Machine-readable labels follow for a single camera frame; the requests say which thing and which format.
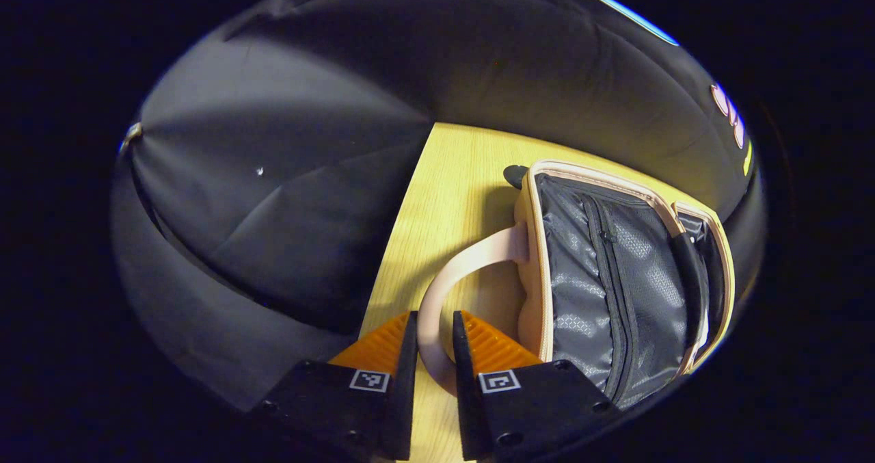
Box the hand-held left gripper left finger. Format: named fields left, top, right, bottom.
left=250, top=310, right=420, bottom=461

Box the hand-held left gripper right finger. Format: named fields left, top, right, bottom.
left=451, top=310, right=620, bottom=462

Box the pink hard-shell suitcase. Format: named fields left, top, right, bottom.
left=417, top=160, right=736, bottom=412

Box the black backdrop cloth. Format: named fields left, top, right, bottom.
left=111, top=0, right=766, bottom=409

